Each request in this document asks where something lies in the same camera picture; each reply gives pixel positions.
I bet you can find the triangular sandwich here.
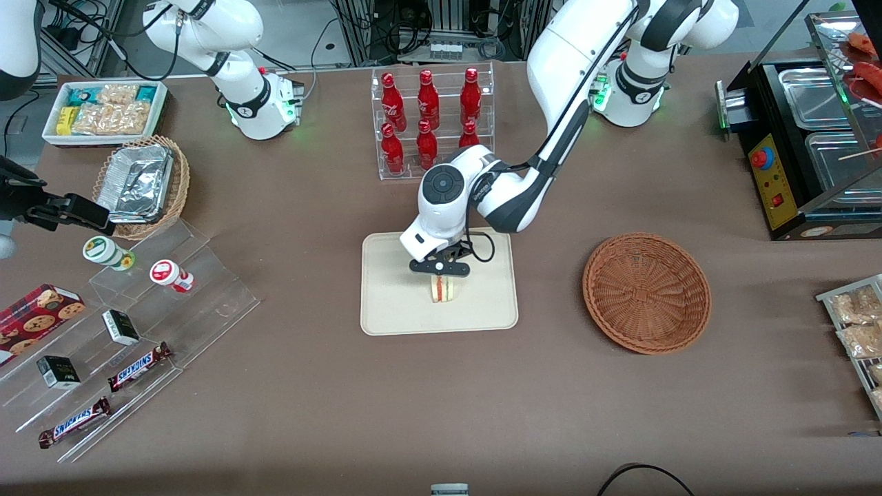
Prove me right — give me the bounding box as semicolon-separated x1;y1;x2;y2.
429;274;460;305

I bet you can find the cream plastic tray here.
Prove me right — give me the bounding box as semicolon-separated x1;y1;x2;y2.
360;227;520;337

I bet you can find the light wicker basket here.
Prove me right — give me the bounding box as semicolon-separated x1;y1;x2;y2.
92;135;191;241

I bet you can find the brown wicker basket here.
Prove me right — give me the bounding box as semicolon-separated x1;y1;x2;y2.
582;233;712;355

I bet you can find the tray of packaged crackers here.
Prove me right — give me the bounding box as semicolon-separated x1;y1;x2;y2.
816;273;882;422

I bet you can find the green lid yogurt bottle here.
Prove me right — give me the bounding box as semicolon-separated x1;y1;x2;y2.
83;236;136;272

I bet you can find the aluminium foil container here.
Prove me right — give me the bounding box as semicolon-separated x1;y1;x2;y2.
96;143;174;224

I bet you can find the red tartan cookie box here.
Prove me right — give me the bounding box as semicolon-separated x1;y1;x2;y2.
0;283;87;367

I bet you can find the red lid yogurt bottle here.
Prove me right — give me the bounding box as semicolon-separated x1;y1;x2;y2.
150;259;195;294

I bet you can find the clear cracker bag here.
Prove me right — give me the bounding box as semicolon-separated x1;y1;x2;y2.
72;102;152;136
97;83;139;105

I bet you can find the clear acrylic bottle rack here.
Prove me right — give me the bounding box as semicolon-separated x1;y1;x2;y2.
371;61;496;182

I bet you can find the small black box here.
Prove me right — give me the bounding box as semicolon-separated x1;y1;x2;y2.
36;355;82;391
102;309;141;347

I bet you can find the white plastic snack bin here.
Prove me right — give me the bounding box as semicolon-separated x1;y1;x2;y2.
42;80;169;148

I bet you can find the clear acrylic stepped shelf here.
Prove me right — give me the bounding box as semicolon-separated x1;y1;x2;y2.
0;219;262;464

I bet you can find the brown Snickers bar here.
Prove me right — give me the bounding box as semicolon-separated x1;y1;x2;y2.
38;396;112;450
107;342;174;394

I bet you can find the black hot food display case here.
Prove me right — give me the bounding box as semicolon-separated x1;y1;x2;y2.
715;10;882;242

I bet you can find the steel food pan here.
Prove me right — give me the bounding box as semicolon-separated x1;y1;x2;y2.
804;130;882;192
777;65;854;132

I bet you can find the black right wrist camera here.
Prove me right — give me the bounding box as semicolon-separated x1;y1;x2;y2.
0;156;48;223

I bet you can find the aluminium frame rack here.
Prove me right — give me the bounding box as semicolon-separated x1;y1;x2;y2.
329;0;555;68

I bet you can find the black cable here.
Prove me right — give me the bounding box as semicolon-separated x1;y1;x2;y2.
595;463;697;496

